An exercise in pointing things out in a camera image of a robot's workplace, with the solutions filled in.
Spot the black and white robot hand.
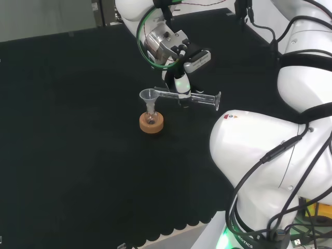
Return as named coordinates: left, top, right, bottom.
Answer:
left=162, top=67, right=205, bottom=108

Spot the clear graduated cylinder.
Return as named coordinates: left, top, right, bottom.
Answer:
left=153, top=86, right=222, bottom=112

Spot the round-bottom glass flask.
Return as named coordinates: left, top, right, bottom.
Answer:
left=144, top=103, right=159, bottom=126

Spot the clear plastic funnel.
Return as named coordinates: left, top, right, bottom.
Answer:
left=139, top=88, right=158, bottom=111

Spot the black bench cloth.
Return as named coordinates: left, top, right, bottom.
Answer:
left=0, top=7, right=280, bottom=247

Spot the yellow stop button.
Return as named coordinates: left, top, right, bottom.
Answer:
left=299, top=198, right=332, bottom=224

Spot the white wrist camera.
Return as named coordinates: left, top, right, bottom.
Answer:
left=183, top=48, right=212, bottom=74

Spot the cork ring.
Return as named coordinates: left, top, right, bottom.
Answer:
left=139, top=111, right=164, bottom=134

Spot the green looped wrist cable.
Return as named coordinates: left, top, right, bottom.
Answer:
left=136, top=0, right=189, bottom=71

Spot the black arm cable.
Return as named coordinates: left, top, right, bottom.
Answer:
left=225, top=0, right=332, bottom=249

